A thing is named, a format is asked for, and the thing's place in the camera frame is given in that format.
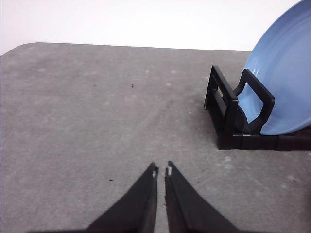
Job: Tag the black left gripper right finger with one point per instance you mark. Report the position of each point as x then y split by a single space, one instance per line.
188 211

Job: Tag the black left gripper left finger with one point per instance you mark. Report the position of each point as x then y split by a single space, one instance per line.
134 213

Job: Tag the black plate rack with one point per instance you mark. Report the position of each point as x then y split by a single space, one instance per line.
230 125

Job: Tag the blue plate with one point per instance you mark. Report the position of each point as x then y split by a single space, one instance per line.
281 60

